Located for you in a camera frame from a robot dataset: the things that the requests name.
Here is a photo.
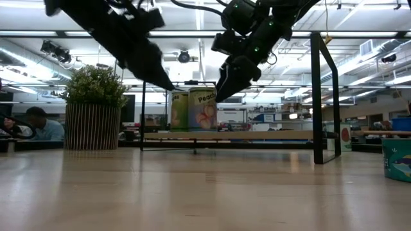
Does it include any tall blue peaches can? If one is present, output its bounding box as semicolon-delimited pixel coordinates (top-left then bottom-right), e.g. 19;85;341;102
188;87;218;132

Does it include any potted plant striped pot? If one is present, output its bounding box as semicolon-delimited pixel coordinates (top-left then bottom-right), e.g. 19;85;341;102
51;65;129;151

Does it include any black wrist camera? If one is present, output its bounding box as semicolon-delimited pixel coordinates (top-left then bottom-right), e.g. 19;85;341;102
211;30;240;56
137;6;166;32

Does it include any black table rig frame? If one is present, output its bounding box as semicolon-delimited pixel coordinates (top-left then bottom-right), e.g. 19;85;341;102
0;140;383;153

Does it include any black background frame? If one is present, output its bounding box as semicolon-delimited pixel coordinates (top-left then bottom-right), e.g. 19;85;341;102
184;79;218;87

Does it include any wooden shelf black metal frame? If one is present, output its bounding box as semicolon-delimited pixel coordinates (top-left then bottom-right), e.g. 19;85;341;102
140;31;342;165

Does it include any black monitor screen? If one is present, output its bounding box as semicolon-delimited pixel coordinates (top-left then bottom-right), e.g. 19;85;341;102
121;94;136;123

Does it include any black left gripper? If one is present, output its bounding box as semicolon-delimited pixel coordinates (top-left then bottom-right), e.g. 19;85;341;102
105;18;177;92

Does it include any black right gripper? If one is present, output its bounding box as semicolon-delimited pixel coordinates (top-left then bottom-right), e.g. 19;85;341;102
214;18;292;104

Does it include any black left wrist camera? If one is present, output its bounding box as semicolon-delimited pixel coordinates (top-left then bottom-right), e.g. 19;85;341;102
137;6;166;32

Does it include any black round ceiling device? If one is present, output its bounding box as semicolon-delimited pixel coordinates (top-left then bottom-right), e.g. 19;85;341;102
178;49;191;64

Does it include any person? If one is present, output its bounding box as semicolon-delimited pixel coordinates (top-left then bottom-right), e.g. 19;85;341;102
24;106;66;142
0;117;33;139

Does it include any teal box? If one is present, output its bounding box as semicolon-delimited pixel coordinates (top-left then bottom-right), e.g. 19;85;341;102
381;137;411;184

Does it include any hanging cord yellow tag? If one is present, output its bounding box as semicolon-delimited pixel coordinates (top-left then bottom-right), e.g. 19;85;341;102
323;0;333;46

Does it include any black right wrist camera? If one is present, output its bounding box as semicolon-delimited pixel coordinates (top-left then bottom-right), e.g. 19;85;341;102
211;30;240;56

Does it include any blue storage bin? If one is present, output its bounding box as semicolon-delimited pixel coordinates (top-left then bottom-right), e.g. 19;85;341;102
390;117;411;132

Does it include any tall green fruit can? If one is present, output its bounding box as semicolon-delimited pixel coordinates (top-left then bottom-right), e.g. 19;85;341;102
170;90;190;132

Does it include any black overhead frame beam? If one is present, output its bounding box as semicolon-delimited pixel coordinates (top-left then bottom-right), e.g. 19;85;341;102
0;29;411;40

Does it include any background wooden table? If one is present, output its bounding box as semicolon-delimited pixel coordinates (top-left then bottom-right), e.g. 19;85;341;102
362;130;411;136

